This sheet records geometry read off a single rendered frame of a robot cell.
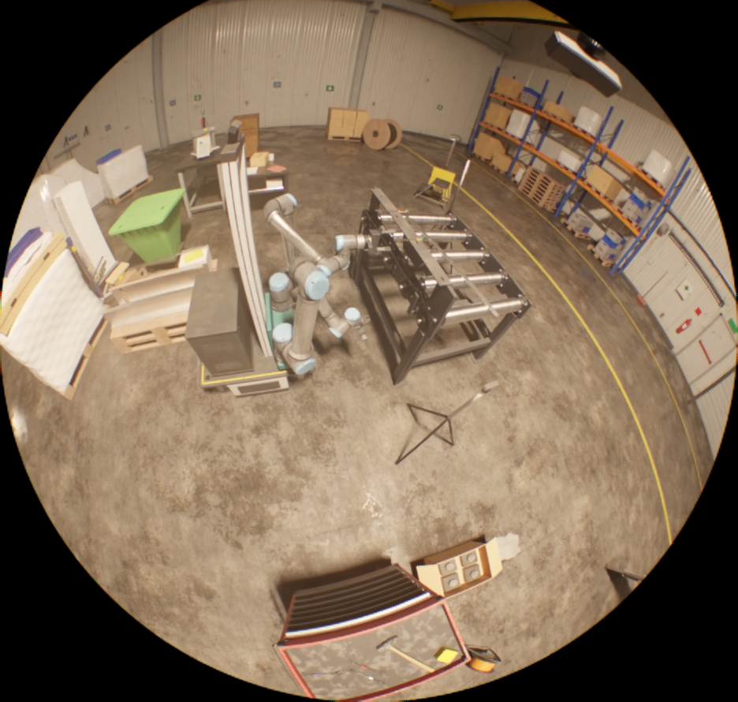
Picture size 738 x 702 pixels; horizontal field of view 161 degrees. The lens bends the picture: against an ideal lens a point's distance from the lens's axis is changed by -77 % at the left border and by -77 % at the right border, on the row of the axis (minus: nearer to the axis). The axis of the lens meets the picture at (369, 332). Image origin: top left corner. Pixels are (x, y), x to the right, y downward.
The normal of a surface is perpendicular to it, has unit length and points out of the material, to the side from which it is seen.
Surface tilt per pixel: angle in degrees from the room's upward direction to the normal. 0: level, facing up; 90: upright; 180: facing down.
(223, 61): 90
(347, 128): 90
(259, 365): 0
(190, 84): 90
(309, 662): 0
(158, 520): 0
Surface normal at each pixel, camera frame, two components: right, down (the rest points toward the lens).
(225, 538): 0.16, -0.57
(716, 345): -0.94, 0.17
